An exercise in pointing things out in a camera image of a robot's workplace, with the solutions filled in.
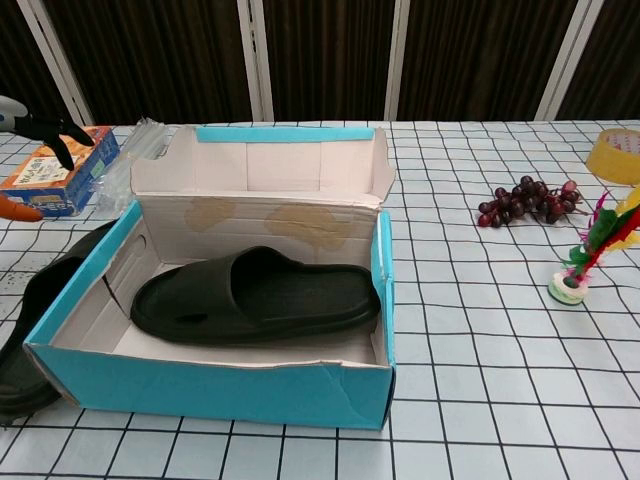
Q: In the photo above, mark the grid-patterned light blue tablecloth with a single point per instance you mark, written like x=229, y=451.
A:
x=500, y=375

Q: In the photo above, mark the clear plastic straw bundle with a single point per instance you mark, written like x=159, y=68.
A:
x=112, y=190

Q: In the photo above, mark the orange blue biscuit box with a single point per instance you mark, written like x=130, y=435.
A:
x=30, y=180

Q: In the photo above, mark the dark purple grape bunch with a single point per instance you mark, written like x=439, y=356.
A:
x=525, y=200

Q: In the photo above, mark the colourful feather shuttlecock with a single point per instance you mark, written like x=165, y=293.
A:
x=567, y=290

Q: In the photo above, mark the white metal frame post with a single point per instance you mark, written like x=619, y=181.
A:
x=250, y=60
x=400, y=60
x=60, y=55
x=565, y=60

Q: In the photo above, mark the yellow packing tape roll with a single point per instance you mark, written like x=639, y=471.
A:
x=607, y=165

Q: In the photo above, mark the light blue cardboard shoe box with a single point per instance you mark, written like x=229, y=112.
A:
x=200, y=390

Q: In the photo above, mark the black rubber slipper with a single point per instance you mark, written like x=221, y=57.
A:
x=50, y=285
x=300, y=300

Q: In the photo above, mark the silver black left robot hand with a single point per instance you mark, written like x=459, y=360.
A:
x=40, y=127

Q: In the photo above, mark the dark pleated curtain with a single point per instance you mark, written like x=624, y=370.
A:
x=330, y=60

